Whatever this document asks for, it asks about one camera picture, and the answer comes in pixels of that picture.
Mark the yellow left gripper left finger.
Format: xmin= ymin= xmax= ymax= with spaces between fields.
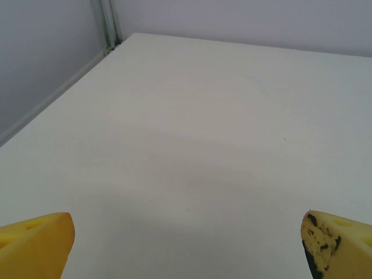
xmin=0 ymin=212 xmax=76 ymax=279

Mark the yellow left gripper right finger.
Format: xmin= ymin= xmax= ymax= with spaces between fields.
xmin=300 ymin=210 xmax=372 ymax=279

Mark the grey metal frame rail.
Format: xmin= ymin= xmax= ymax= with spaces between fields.
xmin=0 ymin=43 xmax=120 ymax=148

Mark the grey metal frame post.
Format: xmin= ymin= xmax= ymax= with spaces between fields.
xmin=90 ymin=0 xmax=123 ymax=55

